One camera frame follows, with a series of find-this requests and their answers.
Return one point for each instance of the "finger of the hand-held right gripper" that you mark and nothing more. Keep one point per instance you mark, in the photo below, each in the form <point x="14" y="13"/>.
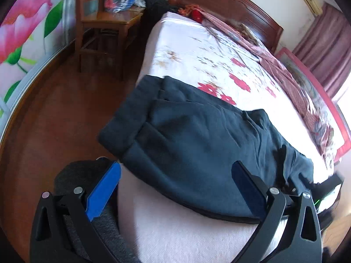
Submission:
<point x="282" y="167"/>

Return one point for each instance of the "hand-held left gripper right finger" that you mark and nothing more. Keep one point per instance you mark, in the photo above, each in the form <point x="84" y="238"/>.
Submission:
<point x="246" y="189"/>

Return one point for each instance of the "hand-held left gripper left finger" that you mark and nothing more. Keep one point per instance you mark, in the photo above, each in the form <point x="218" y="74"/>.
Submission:
<point x="105" y="189"/>

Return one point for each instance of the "black pants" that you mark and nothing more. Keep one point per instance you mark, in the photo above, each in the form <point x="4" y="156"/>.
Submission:
<point x="192" y="148"/>

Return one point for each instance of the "window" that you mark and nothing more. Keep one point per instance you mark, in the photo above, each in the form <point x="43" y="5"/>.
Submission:
<point x="344" y="101"/>

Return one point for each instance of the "bed with white floral sheet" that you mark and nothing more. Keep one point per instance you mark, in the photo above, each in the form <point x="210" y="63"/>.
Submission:
<point x="178" y="238"/>

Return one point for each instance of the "pink framed cartoon board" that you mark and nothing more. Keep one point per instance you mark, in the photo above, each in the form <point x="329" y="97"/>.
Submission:
<point x="315" y="87"/>

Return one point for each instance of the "red patterned quilt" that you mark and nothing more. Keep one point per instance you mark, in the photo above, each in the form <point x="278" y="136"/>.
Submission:
<point x="277" y="68"/>

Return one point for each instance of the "pink curtain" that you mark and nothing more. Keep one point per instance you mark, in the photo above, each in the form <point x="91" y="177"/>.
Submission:
<point x="323" y="49"/>

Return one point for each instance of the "floral pillow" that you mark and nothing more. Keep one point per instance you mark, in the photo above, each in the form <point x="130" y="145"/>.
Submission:
<point x="248" y="34"/>

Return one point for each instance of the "wooden chair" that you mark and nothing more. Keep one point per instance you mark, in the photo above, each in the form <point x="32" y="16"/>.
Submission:
<point x="115" y="17"/>

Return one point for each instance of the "wooden headboard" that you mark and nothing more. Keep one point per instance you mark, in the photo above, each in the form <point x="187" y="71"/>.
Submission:
<point x="233" y="2"/>

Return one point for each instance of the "red pillow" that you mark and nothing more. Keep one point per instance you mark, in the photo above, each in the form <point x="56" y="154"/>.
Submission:
<point x="198" y="16"/>

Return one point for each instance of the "flower print wardrobe door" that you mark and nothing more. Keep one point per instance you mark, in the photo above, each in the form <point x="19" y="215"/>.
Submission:
<point x="24" y="33"/>

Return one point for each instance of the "orange fringed cloth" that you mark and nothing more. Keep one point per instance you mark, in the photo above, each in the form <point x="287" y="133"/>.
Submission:
<point x="187" y="9"/>

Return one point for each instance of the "black clothes pile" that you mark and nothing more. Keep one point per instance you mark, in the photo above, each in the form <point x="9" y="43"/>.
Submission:
<point x="156" y="8"/>

